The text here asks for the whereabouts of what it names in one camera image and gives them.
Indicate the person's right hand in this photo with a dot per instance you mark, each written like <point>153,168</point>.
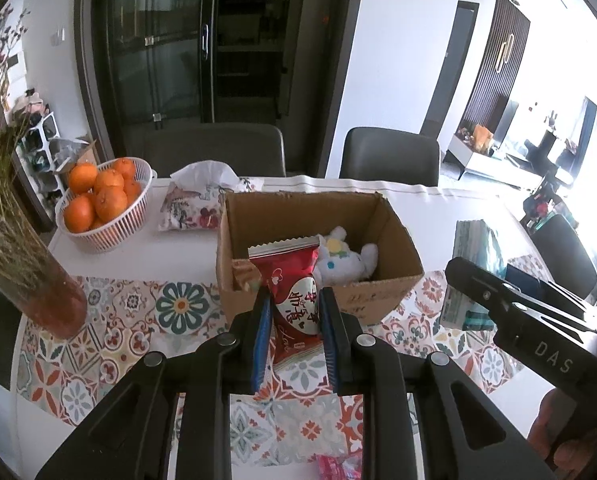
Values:
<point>540,420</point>

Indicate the patterned tablecloth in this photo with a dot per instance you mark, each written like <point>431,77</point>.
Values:
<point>128,320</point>

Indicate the floral tissue box cover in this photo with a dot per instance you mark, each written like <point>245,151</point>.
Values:
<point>188,210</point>

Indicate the teal tissue pack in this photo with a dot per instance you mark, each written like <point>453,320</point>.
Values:
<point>473,245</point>

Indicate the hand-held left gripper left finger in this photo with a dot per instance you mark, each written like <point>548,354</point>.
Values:
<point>261,340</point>

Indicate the pile of oranges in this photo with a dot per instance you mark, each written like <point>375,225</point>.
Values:
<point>109,195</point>

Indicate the white plastic basket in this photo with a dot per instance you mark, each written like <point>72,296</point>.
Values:
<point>123,225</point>

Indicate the glass vase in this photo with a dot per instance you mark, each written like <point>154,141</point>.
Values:
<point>48,300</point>

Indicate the white shoe rack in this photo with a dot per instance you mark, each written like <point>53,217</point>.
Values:
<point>36,160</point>

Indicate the white plush toy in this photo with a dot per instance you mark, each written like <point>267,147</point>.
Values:
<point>343,262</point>

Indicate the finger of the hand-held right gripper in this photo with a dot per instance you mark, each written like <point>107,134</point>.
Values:
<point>548,292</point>
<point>478,285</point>

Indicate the grey dining chair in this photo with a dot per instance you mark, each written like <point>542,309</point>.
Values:
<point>388,157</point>
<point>568,250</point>
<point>203,150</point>

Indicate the white television cabinet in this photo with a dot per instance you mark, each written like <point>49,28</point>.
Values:
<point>493,162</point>

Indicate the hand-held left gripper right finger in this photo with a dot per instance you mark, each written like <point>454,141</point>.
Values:
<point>331,340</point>

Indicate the dark glass sliding door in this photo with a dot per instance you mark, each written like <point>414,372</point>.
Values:
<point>178,50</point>

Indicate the dark slatted wall panel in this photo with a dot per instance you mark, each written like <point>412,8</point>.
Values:
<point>498,60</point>

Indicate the dark interior door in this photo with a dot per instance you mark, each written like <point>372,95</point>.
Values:
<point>451,70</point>

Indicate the brown cardboard box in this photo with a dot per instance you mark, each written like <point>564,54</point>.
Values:
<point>378,300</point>

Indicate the red snack packet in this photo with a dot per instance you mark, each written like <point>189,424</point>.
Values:
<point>298,280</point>

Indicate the orange bag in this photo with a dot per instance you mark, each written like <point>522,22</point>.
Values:
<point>482,139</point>

